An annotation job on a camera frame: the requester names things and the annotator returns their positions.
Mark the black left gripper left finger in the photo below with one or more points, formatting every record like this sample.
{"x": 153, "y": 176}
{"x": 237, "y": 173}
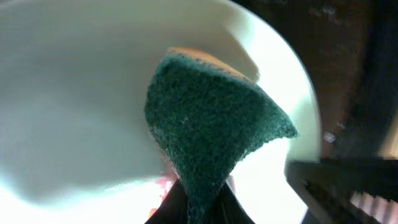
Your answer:
{"x": 173, "y": 209}

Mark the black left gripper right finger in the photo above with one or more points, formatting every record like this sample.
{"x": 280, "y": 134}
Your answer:
{"x": 227, "y": 210}

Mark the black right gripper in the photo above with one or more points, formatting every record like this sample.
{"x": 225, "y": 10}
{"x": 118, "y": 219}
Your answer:
{"x": 326, "y": 186}

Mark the green yellow sponge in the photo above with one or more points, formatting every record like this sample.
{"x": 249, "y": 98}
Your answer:
{"x": 205, "y": 117}

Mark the mint green plate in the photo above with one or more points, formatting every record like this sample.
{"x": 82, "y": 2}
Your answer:
{"x": 74, "y": 74}

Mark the round black tray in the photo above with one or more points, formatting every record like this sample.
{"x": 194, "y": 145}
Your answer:
{"x": 349, "y": 49}

